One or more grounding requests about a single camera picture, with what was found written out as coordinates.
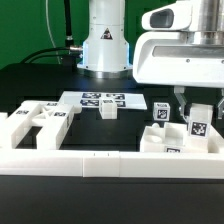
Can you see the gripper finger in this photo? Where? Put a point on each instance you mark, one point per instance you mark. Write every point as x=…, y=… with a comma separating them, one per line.
x=220, y=109

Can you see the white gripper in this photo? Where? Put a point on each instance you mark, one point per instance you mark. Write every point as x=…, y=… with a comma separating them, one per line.
x=183, y=45

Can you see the white chair back frame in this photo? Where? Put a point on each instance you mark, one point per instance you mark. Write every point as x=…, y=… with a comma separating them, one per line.
x=53, y=119

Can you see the white tagged nut cube left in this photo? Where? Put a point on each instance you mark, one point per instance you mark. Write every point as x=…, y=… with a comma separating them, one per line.
x=161, y=111

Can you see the white base tag sheet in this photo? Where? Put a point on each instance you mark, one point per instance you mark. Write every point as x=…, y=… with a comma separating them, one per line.
x=92, y=99

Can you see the white U-shaped obstacle fence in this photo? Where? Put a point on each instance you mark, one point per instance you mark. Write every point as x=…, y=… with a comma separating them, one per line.
x=26, y=159

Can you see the white chair seat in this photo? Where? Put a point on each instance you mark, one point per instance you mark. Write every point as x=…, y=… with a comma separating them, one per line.
x=171, y=138

